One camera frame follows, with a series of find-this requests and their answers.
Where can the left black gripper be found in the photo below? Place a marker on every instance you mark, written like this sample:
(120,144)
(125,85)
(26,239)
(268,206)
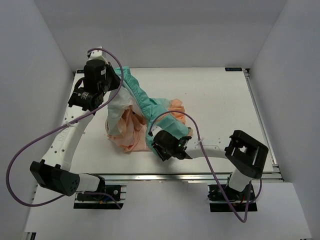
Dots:
(116,78)

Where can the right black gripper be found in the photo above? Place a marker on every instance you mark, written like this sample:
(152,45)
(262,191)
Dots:
(158,148)

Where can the orange and teal jacket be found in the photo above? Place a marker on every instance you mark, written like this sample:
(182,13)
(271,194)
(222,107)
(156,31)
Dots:
(131,113)

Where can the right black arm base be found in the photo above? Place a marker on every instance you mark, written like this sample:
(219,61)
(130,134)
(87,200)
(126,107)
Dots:
(218,204)

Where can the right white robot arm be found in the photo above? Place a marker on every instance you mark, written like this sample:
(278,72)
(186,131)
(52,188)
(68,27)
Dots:
(247,154)

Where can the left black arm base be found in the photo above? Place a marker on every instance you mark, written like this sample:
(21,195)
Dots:
(113,199)

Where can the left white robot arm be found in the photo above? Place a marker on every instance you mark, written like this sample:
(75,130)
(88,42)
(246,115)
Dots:
(53,171)

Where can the left blue table label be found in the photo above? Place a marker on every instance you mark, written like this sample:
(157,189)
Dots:
(80,71)

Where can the blue table label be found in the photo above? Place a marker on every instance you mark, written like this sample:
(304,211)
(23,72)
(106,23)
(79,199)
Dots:
(233,69)
(80,71)

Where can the right blue table label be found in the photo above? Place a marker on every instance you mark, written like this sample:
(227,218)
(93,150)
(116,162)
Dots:
(233,69)

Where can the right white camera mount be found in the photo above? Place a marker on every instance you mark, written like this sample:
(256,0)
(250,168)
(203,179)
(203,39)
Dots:
(154,131)

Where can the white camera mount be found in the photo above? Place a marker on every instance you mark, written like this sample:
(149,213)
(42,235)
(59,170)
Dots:
(97,54)
(154,131)

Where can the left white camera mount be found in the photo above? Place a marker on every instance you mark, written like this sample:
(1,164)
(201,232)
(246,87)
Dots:
(97,54)

